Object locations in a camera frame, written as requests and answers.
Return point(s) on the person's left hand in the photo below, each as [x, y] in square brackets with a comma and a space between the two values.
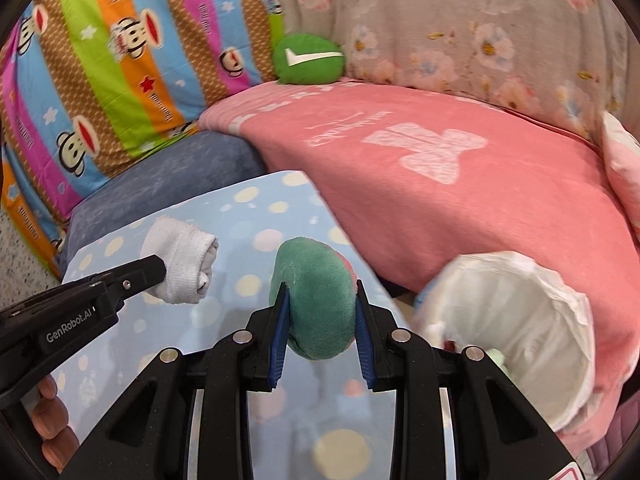
[50, 419]

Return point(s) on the light green fluffy scrunchie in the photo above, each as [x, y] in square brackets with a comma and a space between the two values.
[499, 359]

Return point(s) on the colourful striped monkey quilt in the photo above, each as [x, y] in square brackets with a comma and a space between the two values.
[89, 87]

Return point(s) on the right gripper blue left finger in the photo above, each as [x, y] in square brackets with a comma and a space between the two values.
[279, 339]

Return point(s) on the pink white small pillow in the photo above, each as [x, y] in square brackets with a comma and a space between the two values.
[621, 155]

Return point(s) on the blue grey pillow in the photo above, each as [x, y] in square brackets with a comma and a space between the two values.
[193, 166]

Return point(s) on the green plush pillow white tick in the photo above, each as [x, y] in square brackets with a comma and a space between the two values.
[307, 59]

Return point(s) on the pink blanket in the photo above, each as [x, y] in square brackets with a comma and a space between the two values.
[417, 178]

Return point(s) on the green round plush toy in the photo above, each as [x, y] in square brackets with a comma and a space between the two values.
[323, 290]

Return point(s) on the grey floral quilt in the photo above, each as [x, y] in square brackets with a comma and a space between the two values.
[563, 62]

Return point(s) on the light blue dotted bedsheet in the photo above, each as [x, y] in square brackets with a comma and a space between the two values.
[321, 422]

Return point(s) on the white sock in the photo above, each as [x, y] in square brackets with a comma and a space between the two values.
[188, 254]

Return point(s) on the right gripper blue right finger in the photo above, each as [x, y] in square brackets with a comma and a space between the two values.
[364, 341]

